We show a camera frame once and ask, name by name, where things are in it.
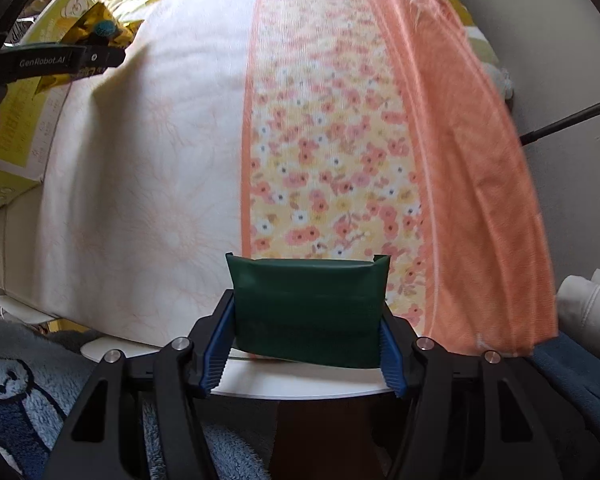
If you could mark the yellow green cardboard box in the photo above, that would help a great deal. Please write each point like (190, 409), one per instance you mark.
(25, 125)

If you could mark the blue cloth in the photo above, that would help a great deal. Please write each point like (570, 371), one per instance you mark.
(580, 380)

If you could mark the dark green snack packet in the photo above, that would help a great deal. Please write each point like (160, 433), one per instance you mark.
(305, 310)

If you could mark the white rolled cloth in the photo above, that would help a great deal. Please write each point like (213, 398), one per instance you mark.
(590, 305)

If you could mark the panda print blanket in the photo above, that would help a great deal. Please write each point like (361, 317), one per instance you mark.
(20, 410)

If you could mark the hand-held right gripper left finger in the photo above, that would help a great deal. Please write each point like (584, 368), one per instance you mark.
(220, 345)

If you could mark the floral tablecloth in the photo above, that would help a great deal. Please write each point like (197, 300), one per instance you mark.
(180, 160)

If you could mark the gold foil snack packet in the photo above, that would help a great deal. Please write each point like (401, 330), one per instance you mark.
(87, 20)

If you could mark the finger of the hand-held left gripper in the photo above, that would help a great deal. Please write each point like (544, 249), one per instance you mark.
(105, 60)

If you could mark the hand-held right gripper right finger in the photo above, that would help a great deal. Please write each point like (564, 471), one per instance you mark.
(392, 355)

